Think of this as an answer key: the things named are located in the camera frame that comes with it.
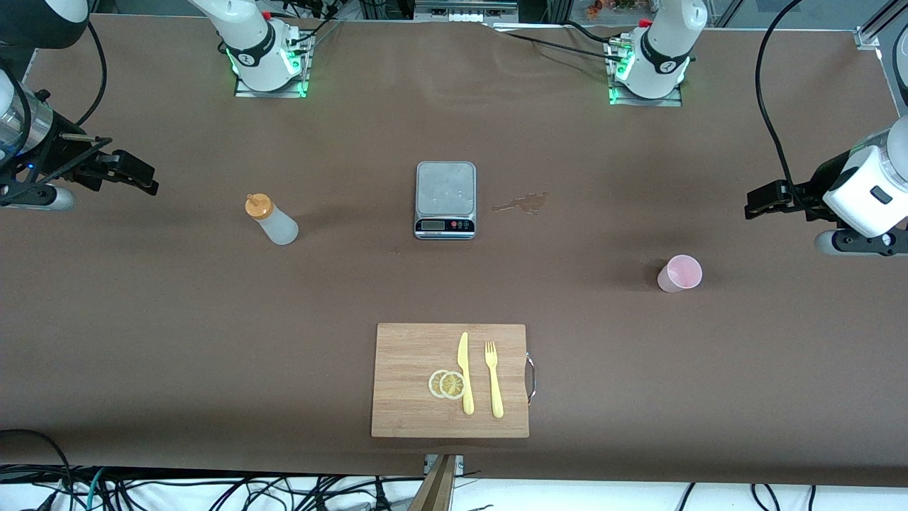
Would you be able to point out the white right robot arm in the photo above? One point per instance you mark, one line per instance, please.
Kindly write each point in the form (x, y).
(248, 28)

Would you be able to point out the squeeze bottle orange cap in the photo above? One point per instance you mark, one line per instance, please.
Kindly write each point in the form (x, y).
(280, 226)

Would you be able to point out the aluminium frame corner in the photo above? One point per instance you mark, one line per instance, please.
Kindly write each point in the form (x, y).
(869, 35)

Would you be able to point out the wooden cutting board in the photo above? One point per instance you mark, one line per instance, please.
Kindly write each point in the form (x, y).
(404, 397)

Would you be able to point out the small metal bracket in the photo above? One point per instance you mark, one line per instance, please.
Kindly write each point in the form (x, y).
(460, 463)

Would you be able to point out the pink plastic cup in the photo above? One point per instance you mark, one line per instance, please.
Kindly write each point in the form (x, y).
(677, 275)

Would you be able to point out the white power strip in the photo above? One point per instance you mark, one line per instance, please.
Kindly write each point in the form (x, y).
(472, 18)

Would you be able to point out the yellow plastic knife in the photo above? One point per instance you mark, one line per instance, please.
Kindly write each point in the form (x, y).
(463, 355)

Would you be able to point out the wooden post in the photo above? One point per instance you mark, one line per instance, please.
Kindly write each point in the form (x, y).
(436, 490)

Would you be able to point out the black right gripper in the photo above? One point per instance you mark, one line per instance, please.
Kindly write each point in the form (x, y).
(71, 157)

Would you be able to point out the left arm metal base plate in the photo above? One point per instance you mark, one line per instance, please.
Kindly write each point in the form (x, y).
(670, 103)

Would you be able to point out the lemon slice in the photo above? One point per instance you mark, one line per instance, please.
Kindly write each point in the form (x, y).
(452, 385)
(434, 384)

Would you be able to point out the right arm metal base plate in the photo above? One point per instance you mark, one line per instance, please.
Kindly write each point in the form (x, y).
(245, 93)

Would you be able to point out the silver digital kitchen scale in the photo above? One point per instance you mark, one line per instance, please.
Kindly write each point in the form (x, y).
(445, 188)

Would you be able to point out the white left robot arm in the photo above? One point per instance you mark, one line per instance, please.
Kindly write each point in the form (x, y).
(667, 42)

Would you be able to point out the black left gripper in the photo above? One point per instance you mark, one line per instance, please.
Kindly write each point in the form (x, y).
(811, 186)

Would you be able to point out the yellow plastic fork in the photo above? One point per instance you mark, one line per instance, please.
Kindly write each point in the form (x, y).
(496, 390)

